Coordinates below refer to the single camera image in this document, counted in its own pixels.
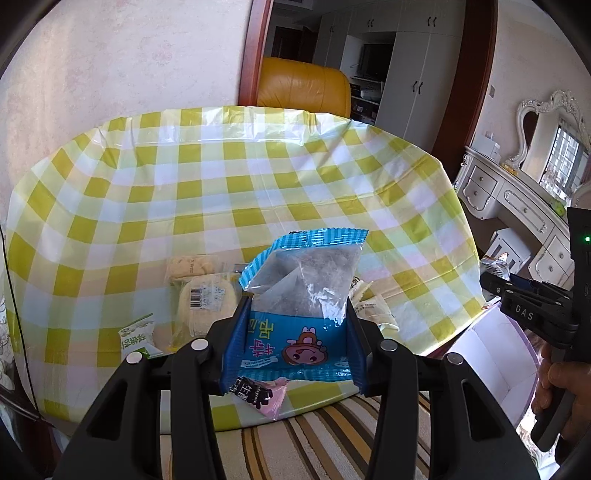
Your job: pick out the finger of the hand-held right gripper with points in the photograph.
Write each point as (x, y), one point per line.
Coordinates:
(545, 318)
(531, 293)

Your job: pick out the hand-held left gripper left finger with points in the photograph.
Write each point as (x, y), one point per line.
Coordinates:
(233, 323)

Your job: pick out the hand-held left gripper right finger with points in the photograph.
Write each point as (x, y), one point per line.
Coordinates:
(358, 332)

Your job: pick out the blue cartoon snack packet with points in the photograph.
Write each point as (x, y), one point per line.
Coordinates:
(300, 286)

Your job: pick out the person's right hand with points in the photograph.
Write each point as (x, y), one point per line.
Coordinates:
(577, 381)

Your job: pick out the round white pastry packet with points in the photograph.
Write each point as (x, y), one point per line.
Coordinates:
(205, 300)

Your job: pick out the white storage stool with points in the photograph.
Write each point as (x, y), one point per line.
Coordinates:
(510, 247)

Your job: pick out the pale cracker packet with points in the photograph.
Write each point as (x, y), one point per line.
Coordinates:
(191, 265)

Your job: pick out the pink and black snack packet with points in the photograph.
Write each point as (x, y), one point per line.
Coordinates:
(268, 397)

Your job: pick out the green and white snack packet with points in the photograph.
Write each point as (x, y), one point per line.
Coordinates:
(136, 339)

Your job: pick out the white ornate vanity dresser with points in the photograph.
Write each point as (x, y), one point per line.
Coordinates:
(503, 198)

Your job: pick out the striped seat cushion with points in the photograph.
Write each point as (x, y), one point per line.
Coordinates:
(314, 447)

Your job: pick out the yellow checked tablecloth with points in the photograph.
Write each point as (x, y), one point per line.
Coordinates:
(258, 184)

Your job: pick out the white box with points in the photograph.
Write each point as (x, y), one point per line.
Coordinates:
(488, 147)

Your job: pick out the white ornate framed mirror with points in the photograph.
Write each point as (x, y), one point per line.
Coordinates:
(531, 108)

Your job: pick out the orange leather chair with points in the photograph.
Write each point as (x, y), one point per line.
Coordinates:
(300, 85)

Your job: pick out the white wardrobe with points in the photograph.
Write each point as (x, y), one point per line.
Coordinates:
(415, 69)

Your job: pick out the black television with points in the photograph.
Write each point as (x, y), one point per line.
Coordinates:
(375, 62)

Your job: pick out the red-brown door frame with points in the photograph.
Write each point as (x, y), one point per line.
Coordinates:
(254, 50)

